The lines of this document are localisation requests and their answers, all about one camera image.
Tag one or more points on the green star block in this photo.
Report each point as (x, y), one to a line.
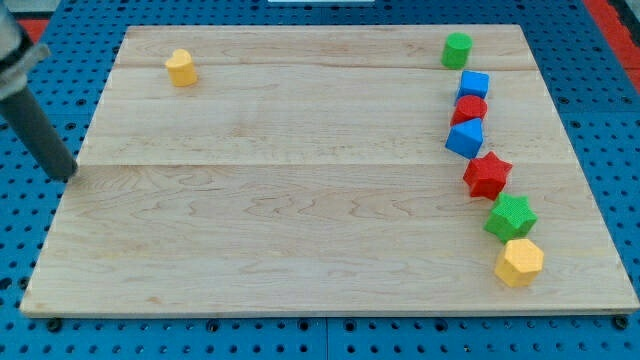
(510, 217)

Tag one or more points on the red cylinder block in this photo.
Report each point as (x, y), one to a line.
(467, 108)

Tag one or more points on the green cylinder block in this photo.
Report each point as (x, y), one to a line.
(456, 50)

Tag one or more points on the light wooden board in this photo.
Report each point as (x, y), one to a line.
(305, 174)

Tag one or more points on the red star block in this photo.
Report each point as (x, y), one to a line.
(487, 176)

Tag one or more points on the yellow hexagon block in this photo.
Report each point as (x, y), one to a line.
(519, 262)

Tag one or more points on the yellow heart block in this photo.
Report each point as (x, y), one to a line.
(181, 68)

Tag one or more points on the blue cube block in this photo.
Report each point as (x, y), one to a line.
(473, 83)

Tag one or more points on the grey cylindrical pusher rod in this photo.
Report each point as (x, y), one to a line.
(31, 125)

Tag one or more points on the blue triangular prism block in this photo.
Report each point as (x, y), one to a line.
(466, 138)

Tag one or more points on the grey robot arm end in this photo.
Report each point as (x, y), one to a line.
(19, 54)

